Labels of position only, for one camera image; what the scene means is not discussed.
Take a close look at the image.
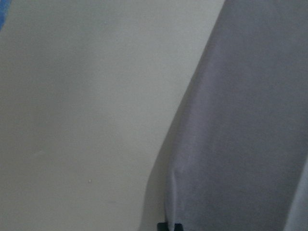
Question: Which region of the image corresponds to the brown t-shirt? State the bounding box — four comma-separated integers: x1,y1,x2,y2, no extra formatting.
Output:
165,0,308,231

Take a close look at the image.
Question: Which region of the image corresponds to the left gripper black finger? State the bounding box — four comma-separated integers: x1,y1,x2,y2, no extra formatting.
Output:
157,222,168,231

